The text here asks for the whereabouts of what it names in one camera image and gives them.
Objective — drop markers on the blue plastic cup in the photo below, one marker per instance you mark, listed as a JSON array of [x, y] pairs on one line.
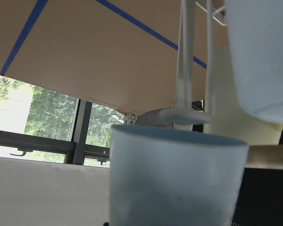
[[255, 31], [168, 177]]

